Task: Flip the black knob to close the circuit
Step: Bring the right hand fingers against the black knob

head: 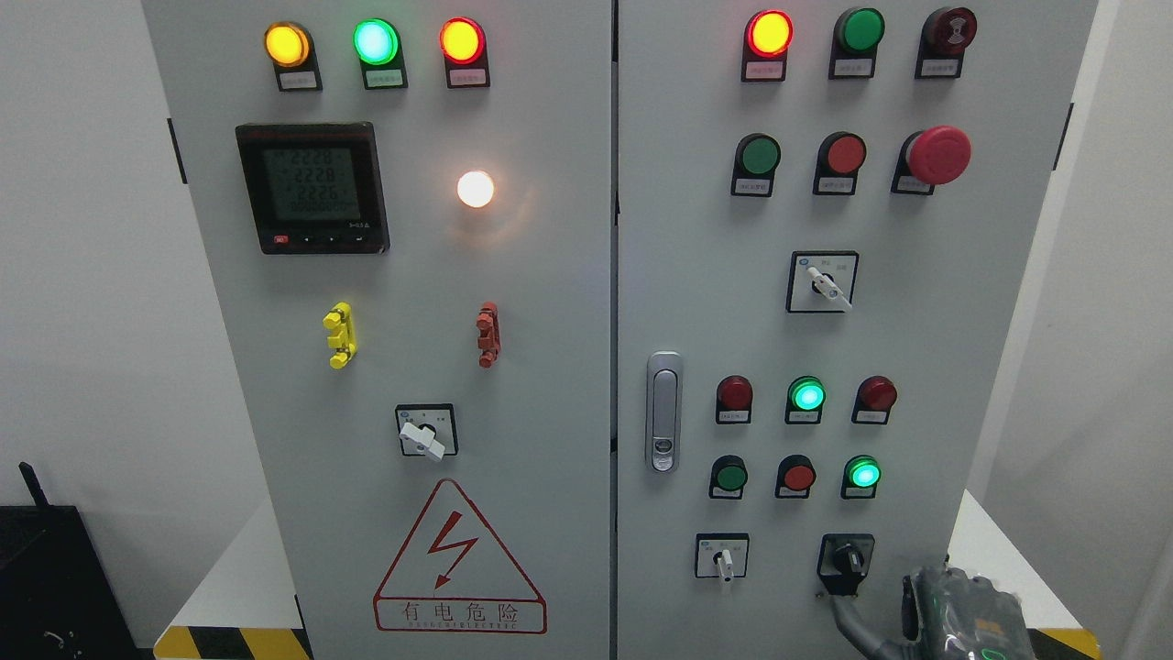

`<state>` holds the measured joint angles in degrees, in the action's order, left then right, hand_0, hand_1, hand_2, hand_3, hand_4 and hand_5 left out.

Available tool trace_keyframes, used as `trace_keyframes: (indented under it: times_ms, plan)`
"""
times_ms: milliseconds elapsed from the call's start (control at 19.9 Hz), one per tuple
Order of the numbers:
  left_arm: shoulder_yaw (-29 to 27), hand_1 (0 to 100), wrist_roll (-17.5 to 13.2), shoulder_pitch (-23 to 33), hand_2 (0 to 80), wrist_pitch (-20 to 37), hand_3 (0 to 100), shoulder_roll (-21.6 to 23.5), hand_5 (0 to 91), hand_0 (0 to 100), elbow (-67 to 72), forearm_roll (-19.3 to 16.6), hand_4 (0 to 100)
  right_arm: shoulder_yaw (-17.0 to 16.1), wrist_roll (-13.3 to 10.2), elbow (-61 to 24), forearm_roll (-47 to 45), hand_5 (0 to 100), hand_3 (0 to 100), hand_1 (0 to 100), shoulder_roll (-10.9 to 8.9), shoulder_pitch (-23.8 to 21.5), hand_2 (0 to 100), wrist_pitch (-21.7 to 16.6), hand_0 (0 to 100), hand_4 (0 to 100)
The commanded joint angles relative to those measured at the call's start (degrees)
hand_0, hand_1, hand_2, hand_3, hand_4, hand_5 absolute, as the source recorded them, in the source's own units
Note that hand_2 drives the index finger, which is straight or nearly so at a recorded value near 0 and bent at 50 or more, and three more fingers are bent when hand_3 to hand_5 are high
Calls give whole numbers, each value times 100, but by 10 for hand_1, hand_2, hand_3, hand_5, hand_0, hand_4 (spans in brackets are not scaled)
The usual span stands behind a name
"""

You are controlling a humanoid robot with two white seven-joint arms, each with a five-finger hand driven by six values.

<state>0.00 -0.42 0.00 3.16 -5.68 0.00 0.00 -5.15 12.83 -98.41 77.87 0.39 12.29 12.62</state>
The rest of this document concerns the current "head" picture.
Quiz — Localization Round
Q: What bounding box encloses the white rotary switch lower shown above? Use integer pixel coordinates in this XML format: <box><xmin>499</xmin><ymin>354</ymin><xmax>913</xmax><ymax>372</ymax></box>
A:
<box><xmin>693</xmin><ymin>533</ymin><xmax>751</xmax><ymax>581</ymax></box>

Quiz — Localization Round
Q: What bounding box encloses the red push button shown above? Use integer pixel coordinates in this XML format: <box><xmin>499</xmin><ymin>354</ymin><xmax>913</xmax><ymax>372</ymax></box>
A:
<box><xmin>774</xmin><ymin>455</ymin><xmax>818</xmax><ymax>499</ymax></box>
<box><xmin>812</xmin><ymin>131</ymin><xmax>867</xmax><ymax>196</ymax></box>

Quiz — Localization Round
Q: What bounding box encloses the left grey cabinet door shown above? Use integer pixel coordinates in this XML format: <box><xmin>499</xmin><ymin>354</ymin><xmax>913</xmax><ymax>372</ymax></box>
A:
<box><xmin>143</xmin><ymin>1</ymin><xmax>612</xmax><ymax>659</ymax></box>

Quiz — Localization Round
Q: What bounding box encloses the red push button upper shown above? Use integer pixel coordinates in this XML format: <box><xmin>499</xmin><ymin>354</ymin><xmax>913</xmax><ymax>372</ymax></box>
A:
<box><xmin>812</xmin><ymin>131</ymin><xmax>867</xmax><ymax>196</ymax></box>

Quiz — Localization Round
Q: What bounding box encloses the right grey cabinet door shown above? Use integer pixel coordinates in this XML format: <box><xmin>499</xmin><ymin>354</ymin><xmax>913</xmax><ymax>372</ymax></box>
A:
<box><xmin>615</xmin><ymin>1</ymin><xmax>1097</xmax><ymax>659</ymax></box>

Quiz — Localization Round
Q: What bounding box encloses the yellow indicator light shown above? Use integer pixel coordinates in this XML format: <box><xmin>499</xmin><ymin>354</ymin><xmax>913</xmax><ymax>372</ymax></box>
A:
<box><xmin>264</xmin><ymin>21</ymin><xmax>323</xmax><ymax>91</ymax></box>

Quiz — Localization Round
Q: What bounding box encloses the silver door handle lock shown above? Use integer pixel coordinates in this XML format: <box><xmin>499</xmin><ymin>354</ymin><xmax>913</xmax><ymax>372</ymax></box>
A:
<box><xmin>645</xmin><ymin>351</ymin><xmax>683</xmax><ymax>475</ymax></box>

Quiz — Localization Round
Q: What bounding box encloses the white rotary switch upper right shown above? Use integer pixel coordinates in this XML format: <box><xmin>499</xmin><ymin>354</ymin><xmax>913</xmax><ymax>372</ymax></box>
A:
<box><xmin>786</xmin><ymin>250</ymin><xmax>860</xmax><ymax>314</ymax></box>

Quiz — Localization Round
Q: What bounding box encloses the black digital power meter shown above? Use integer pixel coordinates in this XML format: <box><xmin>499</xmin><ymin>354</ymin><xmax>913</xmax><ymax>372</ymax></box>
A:
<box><xmin>235</xmin><ymin>121</ymin><xmax>389</xmax><ymax>256</ymax></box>

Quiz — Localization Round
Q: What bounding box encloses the red push button lower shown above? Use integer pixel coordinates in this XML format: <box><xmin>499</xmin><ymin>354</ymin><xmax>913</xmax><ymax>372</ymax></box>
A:
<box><xmin>774</xmin><ymin>455</ymin><xmax>818</xmax><ymax>499</ymax></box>

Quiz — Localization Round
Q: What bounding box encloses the black rotary knob switch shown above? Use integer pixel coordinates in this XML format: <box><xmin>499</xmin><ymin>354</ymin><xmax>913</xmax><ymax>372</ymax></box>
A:
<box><xmin>818</xmin><ymin>533</ymin><xmax>875</xmax><ymax>597</ymax></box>

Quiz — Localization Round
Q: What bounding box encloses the white lit indicator light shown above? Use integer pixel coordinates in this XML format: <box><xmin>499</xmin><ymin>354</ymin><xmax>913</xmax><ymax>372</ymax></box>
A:
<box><xmin>456</xmin><ymin>169</ymin><xmax>496</xmax><ymax>209</ymax></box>

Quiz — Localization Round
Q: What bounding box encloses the green indicator light top left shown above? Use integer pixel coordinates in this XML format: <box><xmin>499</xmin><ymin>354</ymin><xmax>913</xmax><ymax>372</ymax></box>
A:
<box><xmin>352</xmin><ymin>18</ymin><xmax>408</xmax><ymax>89</ymax></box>

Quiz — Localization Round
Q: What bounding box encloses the dark green light top right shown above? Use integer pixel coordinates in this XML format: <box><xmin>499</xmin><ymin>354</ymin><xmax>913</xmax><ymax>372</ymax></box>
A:
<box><xmin>828</xmin><ymin>5</ymin><xmax>884</xmax><ymax>80</ymax></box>

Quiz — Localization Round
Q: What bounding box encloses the green push button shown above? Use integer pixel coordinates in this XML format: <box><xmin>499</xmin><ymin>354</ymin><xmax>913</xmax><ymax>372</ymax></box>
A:
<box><xmin>708</xmin><ymin>455</ymin><xmax>750</xmax><ymax>499</ymax></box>
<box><xmin>728</xmin><ymin>131</ymin><xmax>781</xmax><ymax>199</ymax></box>

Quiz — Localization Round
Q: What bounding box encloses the red black buzzer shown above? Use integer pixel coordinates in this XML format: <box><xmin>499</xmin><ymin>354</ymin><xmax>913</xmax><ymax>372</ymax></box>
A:
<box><xmin>915</xmin><ymin>5</ymin><xmax>979</xmax><ymax>80</ymax></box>

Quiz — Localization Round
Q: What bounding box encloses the red indicator light top left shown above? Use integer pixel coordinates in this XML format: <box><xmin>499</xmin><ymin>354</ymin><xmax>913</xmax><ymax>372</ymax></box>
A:
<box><xmin>439</xmin><ymin>16</ymin><xmax>490</xmax><ymax>89</ymax></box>

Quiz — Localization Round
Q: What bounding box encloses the dark red light right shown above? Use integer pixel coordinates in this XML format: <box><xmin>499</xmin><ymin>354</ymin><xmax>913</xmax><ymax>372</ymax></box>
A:
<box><xmin>850</xmin><ymin>375</ymin><xmax>899</xmax><ymax>426</ymax></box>

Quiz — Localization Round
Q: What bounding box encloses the white rotary switch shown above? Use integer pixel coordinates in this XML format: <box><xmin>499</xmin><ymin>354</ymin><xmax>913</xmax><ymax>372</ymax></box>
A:
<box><xmin>693</xmin><ymin>533</ymin><xmax>751</xmax><ymax>581</ymax></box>
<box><xmin>786</xmin><ymin>250</ymin><xmax>860</xmax><ymax>314</ymax></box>

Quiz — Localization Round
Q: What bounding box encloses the red emergency stop button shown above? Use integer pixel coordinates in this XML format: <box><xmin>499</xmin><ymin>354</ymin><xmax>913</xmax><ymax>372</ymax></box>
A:
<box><xmin>891</xmin><ymin>125</ymin><xmax>972</xmax><ymax>196</ymax></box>

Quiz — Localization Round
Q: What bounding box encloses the red lit light right door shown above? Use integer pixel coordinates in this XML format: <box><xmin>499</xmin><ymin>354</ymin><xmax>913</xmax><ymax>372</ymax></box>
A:
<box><xmin>740</xmin><ymin>8</ymin><xmax>795</xmax><ymax>83</ymax></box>

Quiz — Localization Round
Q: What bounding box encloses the white rotary switch left door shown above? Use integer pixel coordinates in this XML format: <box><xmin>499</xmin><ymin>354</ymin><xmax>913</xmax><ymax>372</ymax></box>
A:
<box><xmin>395</xmin><ymin>402</ymin><xmax>457</xmax><ymax>461</ymax></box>

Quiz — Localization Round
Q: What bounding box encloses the dark red light left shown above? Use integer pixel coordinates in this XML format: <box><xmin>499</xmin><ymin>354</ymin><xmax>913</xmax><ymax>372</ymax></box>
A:
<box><xmin>716</xmin><ymin>375</ymin><xmax>753</xmax><ymax>426</ymax></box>

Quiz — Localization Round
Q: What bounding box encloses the dark red light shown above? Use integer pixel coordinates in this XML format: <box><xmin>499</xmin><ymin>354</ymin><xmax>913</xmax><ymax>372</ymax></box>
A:
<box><xmin>716</xmin><ymin>375</ymin><xmax>753</xmax><ymax>426</ymax></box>
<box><xmin>850</xmin><ymin>375</ymin><xmax>899</xmax><ymax>426</ymax></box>

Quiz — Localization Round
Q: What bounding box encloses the green push button lower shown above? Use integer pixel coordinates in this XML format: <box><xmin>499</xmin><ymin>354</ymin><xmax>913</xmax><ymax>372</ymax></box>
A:
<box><xmin>708</xmin><ymin>455</ymin><xmax>750</xmax><ymax>499</ymax></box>

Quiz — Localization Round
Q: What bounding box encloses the green lit button lower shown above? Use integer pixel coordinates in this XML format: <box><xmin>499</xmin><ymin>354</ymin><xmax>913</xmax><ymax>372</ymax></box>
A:
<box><xmin>839</xmin><ymin>455</ymin><xmax>882</xmax><ymax>499</ymax></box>

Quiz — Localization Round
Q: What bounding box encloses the red electrical hazard sticker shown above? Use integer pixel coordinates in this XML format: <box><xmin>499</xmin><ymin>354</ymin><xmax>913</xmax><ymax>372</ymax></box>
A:
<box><xmin>373</xmin><ymin>478</ymin><xmax>548</xmax><ymax>635</ymax></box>

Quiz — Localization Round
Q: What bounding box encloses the green lit light middle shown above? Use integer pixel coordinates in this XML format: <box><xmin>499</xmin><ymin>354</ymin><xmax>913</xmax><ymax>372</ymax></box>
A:
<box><xmin>784</xmin><ymin>375</ymin><xmax>826</xmax><ymax>424</ymax></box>

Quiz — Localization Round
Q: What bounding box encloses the grey cabinet door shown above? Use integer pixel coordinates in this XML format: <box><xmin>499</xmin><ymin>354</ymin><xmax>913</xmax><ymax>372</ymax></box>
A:
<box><xmin>615</xmin><ymin>1</ymin><xmax>1097</xmax><ymax>659</ymax></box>
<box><xmin>143</xmin><ymin>1</ymin><xmax>612</xmax><ymax>659</ymax></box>

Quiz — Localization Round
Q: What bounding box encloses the black box lower left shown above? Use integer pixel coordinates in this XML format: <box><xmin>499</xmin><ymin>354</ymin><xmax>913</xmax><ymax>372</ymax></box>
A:
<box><xmin>1</xmin><ymin>461</ymin><xmax>138</xmax><ymax>659</ymax></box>

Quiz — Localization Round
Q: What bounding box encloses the green push button upper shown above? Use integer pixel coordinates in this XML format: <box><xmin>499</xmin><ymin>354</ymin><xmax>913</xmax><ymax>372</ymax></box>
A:
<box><xmin>728</xmin><ymin>131</ymin><xmax>781</xmax><ymax>199</ymax></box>

